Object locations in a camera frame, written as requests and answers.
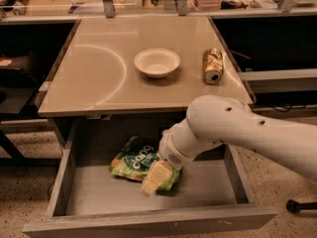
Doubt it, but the gold soda can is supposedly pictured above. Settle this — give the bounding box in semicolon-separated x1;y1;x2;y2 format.
202;48;224;84

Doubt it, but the open grey drawer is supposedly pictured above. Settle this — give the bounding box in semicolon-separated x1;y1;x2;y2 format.
23;119;276;238

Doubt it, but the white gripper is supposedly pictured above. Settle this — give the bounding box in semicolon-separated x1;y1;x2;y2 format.
141;130;194;195

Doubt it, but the white bowl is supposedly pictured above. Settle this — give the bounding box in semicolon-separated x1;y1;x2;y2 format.
134;49;180;78

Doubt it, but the green rice chip bag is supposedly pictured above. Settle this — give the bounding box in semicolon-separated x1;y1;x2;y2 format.
109;135;181;191

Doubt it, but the black chair base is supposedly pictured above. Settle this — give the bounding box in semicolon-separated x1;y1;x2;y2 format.
285;199;317;214

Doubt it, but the grey counter cabinet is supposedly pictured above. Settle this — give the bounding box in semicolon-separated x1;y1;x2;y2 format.
39;16;254;118

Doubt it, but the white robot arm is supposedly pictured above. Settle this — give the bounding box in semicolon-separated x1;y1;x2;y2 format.
142;95;317;195

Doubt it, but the black device on shelf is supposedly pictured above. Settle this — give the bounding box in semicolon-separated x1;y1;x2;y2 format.
0;0;29;16

